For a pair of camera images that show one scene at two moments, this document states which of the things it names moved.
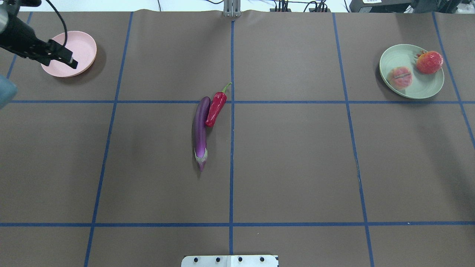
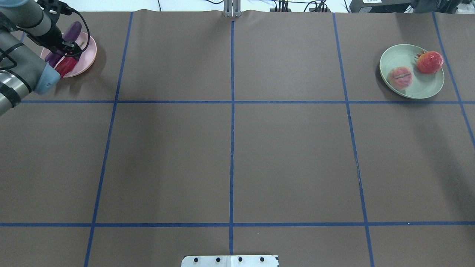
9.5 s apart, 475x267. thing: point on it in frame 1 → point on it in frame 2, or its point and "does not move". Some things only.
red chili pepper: x=217 y=103 → x=66 y=65
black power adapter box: x=381 y=6 does not move
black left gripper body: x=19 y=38 → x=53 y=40
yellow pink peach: x=400 y=78 does not move
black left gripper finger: x=58 y=50 → x=72 y=47
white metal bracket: x=229 y=261 does not move
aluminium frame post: x=232 y=8 does not move
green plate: x=422 y=85 does not move
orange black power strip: x=311 y=10 does not move
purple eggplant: x=199 y=129 → x=70 y=34
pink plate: x=84 y=49 does not move
